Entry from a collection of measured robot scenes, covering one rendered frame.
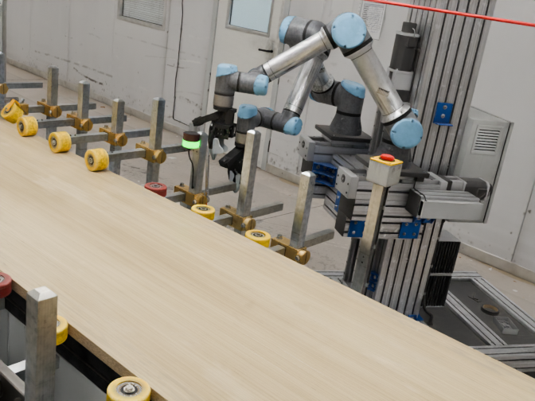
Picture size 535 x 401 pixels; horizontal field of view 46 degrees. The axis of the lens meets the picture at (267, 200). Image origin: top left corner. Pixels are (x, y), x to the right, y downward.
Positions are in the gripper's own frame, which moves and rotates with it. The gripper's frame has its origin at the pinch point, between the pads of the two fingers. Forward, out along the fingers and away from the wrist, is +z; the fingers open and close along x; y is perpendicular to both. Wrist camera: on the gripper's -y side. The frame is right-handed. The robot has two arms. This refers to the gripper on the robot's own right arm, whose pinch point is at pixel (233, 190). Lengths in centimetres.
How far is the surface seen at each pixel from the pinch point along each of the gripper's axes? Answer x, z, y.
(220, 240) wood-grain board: -47, -8, -54
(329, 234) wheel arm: -52, -1, -4
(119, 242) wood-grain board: -33, -8, -81
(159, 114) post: 19.2, -28.7, -26.3
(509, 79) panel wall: -11, -43, 241
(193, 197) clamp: -6.3, -3.7, -28.4
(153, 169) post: 19.2, -6.6, -27.3
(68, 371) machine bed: -62, 4, -115
